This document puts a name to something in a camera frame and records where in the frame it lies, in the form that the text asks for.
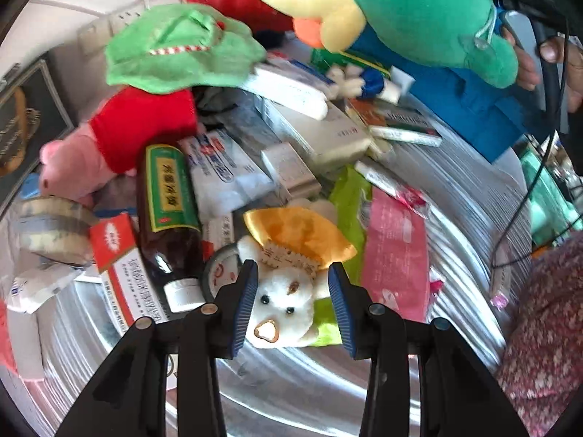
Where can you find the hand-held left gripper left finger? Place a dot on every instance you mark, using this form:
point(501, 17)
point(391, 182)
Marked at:
point(243, 309)

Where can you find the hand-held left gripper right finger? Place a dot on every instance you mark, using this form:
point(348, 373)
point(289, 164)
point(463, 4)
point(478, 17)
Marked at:
point(339, 309)

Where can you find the white bear plush toy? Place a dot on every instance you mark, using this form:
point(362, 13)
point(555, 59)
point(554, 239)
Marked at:
point(284, 286)

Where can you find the green yellow plush toy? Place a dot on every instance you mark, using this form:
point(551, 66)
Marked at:
point(410, 13)

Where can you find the blue storage bin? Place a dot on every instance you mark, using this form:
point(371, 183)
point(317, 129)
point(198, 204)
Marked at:
point(464, 104)

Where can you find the grey striped desktop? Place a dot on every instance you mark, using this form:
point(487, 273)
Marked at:
point(296, 387)

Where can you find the person's right hand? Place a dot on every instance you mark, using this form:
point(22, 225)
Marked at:
point(553, 50)

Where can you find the round white tin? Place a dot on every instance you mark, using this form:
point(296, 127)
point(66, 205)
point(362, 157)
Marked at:
point(218, 273)

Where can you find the pink packet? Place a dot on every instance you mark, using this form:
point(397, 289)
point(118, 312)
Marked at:
point(396, 259)

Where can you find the brown bottle green label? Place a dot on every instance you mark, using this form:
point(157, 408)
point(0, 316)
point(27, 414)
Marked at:
point(168, 246)

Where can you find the light green packet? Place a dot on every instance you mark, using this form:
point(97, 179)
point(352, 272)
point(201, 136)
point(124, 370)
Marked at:
point(348, 195)

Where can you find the red white medicine box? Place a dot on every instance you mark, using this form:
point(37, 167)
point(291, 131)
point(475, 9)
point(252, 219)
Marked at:
point(123, 277)

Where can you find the thin pink white box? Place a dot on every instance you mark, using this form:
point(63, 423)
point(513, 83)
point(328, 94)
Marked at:
point(387, 182)

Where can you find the white blue toothpaste box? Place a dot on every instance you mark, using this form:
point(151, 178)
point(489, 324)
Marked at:
point(223, 173)

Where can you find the small white box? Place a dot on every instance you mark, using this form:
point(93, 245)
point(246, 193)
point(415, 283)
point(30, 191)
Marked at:
point(289, 164)

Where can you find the small white blue plush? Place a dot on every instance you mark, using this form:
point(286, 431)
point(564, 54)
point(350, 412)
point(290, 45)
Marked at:
point(371, 84)

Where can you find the large white box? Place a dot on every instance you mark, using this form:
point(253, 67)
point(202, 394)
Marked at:
point(328, 139)

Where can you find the grey tape roll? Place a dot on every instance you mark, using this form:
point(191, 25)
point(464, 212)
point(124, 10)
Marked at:
point(50, 232)

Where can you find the white gauze packet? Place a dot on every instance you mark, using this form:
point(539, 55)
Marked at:
point(36, 286)

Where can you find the floral pink garment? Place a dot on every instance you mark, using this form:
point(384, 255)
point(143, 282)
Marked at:
point(546, 350)

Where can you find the pink pig plush toy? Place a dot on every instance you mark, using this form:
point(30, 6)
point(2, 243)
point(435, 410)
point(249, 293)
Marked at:
point(136, 127)

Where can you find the teal green packet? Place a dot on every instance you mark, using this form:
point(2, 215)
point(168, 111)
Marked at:
point(542, 195)

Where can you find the long white box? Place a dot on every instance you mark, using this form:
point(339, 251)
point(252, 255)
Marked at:
point(291, 91)

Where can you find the green cloth hat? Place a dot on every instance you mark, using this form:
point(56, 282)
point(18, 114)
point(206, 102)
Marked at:
point(173, 63)

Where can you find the white power strip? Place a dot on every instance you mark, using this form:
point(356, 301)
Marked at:
point(98, 32)

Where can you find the dark box at wall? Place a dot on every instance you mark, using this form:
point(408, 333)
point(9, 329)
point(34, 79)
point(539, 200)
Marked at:
point(27, 114)

